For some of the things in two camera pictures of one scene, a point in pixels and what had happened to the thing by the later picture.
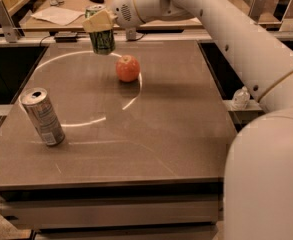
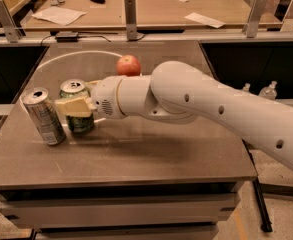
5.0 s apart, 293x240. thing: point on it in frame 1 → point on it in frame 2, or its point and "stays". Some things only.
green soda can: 102,41 → 74,88
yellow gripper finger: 102,21 → 79,106
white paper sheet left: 58,15 stays
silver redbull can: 36,103 stays
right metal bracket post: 257,6 stays
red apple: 128,68 stays
